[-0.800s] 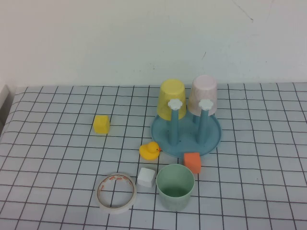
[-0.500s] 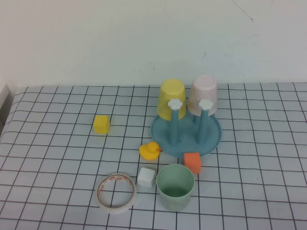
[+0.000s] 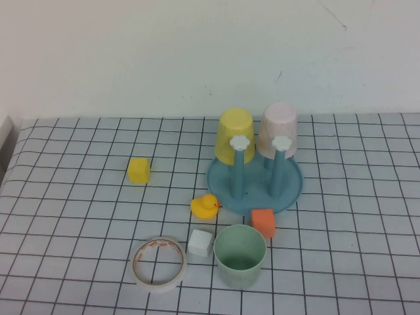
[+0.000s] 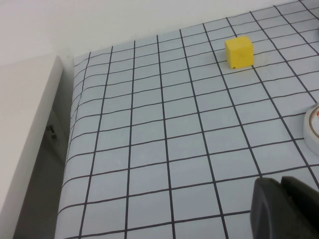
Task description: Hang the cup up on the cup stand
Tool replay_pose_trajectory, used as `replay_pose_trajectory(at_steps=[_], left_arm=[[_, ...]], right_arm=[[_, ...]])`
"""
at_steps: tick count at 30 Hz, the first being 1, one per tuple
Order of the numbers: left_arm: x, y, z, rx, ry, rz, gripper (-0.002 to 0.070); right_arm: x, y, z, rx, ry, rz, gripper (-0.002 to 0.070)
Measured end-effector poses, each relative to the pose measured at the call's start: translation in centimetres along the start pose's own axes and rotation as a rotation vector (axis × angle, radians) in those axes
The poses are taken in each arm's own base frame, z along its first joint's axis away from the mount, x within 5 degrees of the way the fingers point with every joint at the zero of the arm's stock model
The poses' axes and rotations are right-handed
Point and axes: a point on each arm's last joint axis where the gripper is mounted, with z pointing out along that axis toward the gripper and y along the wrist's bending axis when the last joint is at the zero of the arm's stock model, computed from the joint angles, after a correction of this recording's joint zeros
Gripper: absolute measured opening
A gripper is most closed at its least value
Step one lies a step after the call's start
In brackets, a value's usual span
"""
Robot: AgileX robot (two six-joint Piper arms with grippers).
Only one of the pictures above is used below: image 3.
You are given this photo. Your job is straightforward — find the light green plastic cup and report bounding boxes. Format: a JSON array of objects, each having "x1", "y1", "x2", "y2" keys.
[{"x1": 213, "y1": 224, "x2": 267, "y2": 291}]

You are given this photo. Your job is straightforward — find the orange foam cube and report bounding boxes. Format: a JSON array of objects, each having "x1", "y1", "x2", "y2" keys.
[{"x1": 251, "y1": 208, "x2": 276, "y2": 239}]

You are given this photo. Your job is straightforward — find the white tape roll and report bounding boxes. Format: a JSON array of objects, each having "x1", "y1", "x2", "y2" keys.
[{"x1": 131, "y1": 235, "x2": 188, "y2": 294}]

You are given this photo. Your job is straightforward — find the grey checked tablecloth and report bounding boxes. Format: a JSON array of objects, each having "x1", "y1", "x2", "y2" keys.
[{"x1": 0, "y1": 113, "x2": 420, "y2": 315}]

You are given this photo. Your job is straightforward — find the pale pink plastic cup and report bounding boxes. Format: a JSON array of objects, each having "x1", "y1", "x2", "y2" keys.
[{"x1": 256, "y1": 102, "x2": 299, "y2": 161}]

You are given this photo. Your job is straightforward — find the yellow rubber duck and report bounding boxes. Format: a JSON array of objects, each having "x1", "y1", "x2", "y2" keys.
[{"x1": 190, "y1": 194, "x2": 221, "y2": 220}]

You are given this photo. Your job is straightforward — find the yellow plastic cup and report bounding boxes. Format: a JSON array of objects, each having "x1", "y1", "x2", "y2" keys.
[{"x1": 213, "y1": 108, "x2": 256, "y2": 165}]

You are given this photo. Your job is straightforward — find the yellow foam cube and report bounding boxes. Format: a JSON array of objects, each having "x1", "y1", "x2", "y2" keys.
[{"x1": 127, "y1": 157, "x2": 152, "y2": 184}]

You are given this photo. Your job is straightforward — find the white foam cube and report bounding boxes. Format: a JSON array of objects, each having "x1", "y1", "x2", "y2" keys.
[{"x1": 187, "y1": 228, "x2": 213, "y2": 259}]

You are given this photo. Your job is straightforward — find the blue cup stand with pegs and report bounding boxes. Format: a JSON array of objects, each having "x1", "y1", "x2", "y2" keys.
[{"x1": 205, "y1": 135, "x2": 305, "y2": 217}]

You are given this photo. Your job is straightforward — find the white ledge beside table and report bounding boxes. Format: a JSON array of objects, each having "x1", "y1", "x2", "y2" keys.
[{"x1": 0, "y1": 114, "x2": 16, "y2": 175}]

